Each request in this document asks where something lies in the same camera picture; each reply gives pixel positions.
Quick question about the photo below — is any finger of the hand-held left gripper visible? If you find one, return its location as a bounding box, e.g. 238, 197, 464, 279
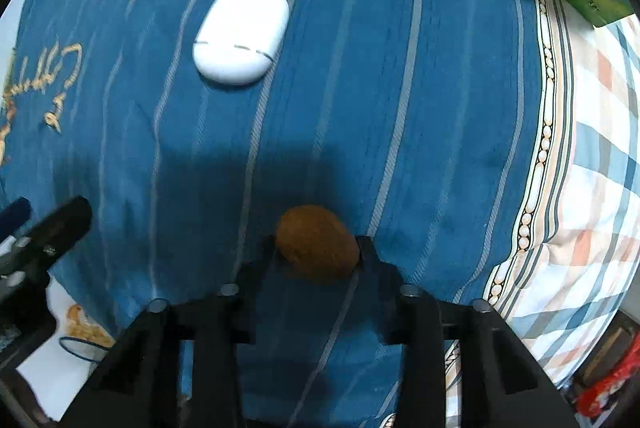
17, 195, 94, 261
0, 197, 32, 240

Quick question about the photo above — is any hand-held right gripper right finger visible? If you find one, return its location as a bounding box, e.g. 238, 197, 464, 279
354, 235, 581, 428

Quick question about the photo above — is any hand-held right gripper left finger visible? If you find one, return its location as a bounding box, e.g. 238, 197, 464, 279
60, 235, 278, 428

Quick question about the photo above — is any plaid bed sheet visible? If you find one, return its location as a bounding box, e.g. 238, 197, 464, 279
442, 0, 640, 424

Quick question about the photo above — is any blue cord loop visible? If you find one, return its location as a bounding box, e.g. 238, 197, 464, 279
59, 335, 113, 362

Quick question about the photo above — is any brown walnut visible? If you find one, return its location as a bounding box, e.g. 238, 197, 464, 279
276, 204, 361, 285

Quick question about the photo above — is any white oval case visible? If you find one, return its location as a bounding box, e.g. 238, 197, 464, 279
192, 0, 291, 85

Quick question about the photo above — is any red packet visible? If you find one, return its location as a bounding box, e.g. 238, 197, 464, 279
575, 355, 640, 416

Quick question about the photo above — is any blue striped blanket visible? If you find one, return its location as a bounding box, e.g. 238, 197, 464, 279
0, 0, 576, 428

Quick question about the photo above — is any white printed paper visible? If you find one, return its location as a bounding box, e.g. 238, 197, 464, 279
15, 281, 118, 428

